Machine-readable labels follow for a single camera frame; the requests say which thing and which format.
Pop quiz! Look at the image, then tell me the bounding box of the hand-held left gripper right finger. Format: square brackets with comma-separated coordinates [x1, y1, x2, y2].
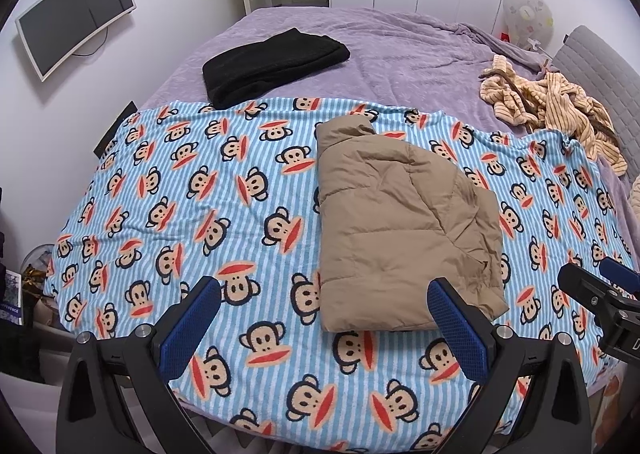
[426, 276, 593, 454]

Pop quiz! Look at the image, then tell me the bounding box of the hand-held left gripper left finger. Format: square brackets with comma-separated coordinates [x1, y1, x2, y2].
[56, 275, 222, 454]

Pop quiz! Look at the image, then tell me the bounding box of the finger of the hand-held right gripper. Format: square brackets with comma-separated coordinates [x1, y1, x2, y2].
[599, 256, 640, 297]
[556, 261, 618, 320]

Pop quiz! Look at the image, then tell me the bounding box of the beige puffer jacket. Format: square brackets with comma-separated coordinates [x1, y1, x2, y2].
[314, 115, 511, 334]

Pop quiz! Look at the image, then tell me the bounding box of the blue striped monkey print blanket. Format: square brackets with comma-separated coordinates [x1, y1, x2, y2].
[42, 96, 638, 454]

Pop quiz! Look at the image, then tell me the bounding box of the dark blue book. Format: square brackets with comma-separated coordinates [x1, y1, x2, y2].
[0, 269, 23, 326]

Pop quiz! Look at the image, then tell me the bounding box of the beige striped fleece garment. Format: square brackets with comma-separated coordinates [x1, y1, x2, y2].
[479, 54, 628, 177]

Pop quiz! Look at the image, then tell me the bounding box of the black bedside panel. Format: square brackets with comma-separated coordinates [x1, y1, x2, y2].
[94, 101, 138, 159]

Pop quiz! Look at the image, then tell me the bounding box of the grey quilted headboard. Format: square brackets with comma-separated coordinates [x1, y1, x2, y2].
[552, 25, 640, 175]

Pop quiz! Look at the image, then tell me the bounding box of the black folded garment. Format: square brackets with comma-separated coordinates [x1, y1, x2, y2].
[202, 29, 351, 111]

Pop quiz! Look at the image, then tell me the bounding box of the white standing fan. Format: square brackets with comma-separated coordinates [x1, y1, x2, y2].
[501, 0, 556, 52]

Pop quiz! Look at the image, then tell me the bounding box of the purple bed blanket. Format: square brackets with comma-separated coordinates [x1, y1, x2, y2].
[107, 6, 640, 245]

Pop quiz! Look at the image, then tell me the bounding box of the wall-mounted white-framed monitor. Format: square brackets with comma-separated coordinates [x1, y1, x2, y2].
[15, 0, 137, 82]

